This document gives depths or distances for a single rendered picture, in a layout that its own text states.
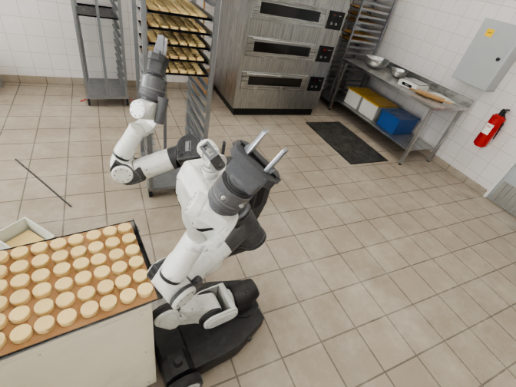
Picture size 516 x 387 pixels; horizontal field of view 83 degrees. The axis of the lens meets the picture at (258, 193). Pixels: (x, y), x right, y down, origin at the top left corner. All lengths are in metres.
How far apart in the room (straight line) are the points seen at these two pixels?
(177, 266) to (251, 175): 0.32
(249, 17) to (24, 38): 2.80
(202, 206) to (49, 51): 4.49
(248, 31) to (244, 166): 3.67
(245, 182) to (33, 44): 4.59
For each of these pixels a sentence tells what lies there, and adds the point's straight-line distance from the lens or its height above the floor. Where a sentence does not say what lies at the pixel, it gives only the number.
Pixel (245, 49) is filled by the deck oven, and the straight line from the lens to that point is 4.26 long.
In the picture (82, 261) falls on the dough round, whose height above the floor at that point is 0.92.
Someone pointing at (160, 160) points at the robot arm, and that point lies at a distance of 1.23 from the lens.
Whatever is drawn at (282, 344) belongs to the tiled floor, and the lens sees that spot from 2.11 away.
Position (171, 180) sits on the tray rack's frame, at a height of 0.15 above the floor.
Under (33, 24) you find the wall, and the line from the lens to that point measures 4.99.
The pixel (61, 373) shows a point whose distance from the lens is 1.39.
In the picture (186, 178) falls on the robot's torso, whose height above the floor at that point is 1.21.
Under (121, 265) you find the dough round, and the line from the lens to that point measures 1.18.
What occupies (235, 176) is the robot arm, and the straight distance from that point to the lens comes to 0.63.
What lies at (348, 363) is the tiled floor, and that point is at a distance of 2.22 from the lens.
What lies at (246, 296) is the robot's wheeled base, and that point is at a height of 0.34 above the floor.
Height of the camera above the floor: 1.85
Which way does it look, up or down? 38 degrees down
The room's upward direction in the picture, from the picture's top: 14 degrees clockwise
